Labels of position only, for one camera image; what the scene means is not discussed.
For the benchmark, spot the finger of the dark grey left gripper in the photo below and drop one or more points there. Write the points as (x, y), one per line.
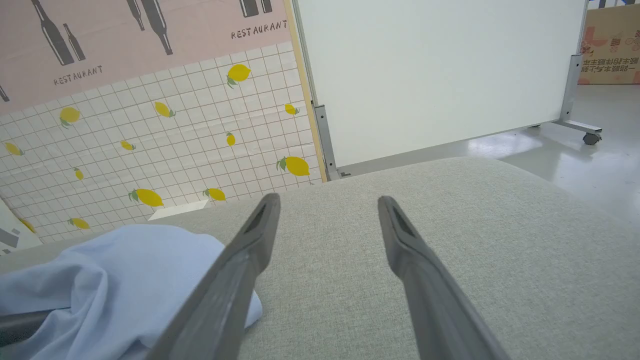
(15, 326)

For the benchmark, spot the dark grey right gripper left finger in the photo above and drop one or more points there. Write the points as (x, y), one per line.
(225, 295)

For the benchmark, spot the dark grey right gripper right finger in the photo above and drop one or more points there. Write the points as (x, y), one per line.
(440, 310)

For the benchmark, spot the light blue garment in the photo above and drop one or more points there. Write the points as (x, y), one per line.
(110, 285)

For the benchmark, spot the grey terrazzo print panel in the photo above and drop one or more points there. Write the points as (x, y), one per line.
(12, 235)

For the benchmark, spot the small white paper sheet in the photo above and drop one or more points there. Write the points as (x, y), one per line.
(177, 210)

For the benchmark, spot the lemon tile print backdrop panel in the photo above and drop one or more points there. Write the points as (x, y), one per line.
(175, 125)

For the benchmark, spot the printed cardboard box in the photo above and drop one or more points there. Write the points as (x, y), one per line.
(612, 45)

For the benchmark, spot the white partition board grey frame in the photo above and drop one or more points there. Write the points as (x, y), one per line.
(440, 70)

